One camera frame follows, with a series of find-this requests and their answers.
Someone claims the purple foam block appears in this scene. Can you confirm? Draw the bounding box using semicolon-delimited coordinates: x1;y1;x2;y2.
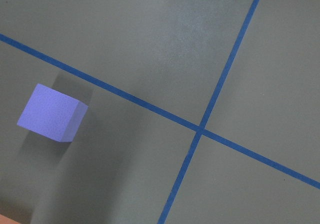
17;83;88;143

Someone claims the orange foam block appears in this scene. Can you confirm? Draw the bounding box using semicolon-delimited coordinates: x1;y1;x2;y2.
0;215;20;224

